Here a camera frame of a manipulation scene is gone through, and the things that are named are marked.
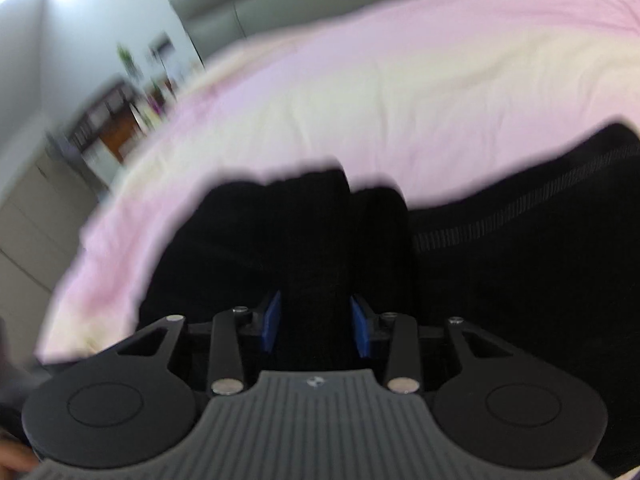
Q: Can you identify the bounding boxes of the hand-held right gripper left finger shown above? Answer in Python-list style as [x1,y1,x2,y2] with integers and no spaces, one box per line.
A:
[116,291,282,397]

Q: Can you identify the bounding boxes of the beige cabinet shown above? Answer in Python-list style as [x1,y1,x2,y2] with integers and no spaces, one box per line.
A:
[0,150,113,323]

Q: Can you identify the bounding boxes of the grey padded headboard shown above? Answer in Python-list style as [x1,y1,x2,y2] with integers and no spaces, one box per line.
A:
[167,0,451,68]

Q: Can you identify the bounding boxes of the small green potted plant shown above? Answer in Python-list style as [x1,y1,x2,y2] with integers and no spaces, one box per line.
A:
[116,42,140,82]

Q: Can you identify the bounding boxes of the black pants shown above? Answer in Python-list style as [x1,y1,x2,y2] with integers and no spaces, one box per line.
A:
[139,122,640,468]

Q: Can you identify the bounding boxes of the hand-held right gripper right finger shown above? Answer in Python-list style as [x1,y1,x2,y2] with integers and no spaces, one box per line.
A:
[349,294,507,395]

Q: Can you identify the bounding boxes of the pink floral blanket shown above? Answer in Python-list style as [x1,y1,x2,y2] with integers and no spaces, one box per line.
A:
[36,0,640,367]

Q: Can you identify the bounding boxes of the dark wooden shelf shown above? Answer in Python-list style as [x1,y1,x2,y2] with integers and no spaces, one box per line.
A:
[67,80,173,165]

